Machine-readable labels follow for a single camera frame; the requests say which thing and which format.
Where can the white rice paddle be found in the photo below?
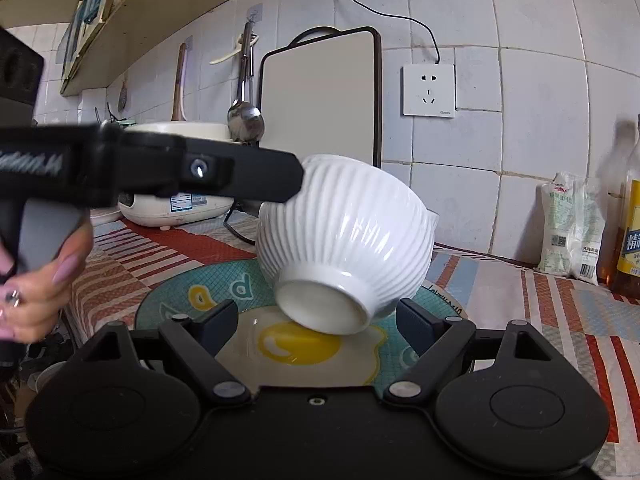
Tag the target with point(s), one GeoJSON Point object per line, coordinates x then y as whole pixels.
{"type": "Point", "coordinates": [235, 52]}

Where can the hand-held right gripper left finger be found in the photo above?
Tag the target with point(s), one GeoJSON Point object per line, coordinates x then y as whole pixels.
{"type": "Point", "coordinates": [225, 322]}

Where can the wooden wall shelf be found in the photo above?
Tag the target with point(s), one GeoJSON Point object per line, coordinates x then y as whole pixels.
{"type": "Point", "coordinates": [125, 10]}

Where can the wooden spatula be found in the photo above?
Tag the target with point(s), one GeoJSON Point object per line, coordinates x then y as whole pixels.
{"type": "Point", "coordinates": [180, 85]}

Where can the white rice cooker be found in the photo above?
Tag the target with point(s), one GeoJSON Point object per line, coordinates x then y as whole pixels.
{"type": "Point", "coordinates": [170, 207]}

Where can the person's left hand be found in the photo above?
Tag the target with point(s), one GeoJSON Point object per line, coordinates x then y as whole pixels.
{"type": "Point", "coordinates": [40, 300]}

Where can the teal plate with egg print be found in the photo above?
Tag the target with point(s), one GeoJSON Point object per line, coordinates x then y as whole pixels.
{"type": "Point", "coordinates": [300, 347]}

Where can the white cutting board dark rim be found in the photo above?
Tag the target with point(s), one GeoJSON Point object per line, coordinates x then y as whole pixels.
{"type": "Point", "coordinates": [320, 100]}

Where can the white wall socket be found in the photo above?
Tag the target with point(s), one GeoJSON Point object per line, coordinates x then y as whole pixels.
{"type": "Point", "coordinates": [429, 91]}

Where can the patterned table mat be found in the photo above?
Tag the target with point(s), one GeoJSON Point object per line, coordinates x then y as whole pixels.
{"type": "Point", "coordinates": [550, 310]}

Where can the white salt bag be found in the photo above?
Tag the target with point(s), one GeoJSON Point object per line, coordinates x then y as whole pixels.
{"type": "Point", "coordinates": [557, 230]}
{"type": "Point", "coordinates": [592, 240]}

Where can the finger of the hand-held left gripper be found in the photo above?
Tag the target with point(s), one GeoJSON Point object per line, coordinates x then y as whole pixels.
{"type": "Point", "coordinates": [250, 175]}

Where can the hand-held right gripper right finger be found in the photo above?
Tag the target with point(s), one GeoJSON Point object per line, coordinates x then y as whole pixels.
{"type": "Point", "coordinates": [407, 322]}

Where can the oil bottle with yellow label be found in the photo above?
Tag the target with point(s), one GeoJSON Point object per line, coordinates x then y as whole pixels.
{"type": "Point", "coordinates": [627, 240]}

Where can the steel ladle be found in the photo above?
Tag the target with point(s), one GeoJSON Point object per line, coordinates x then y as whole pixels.
{"type": "Point", "coordinates": [245, 115]}

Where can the white ribbed bowl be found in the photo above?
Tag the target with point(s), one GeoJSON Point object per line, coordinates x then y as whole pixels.
{"type": "Point", "coordinates": [345, 225]}

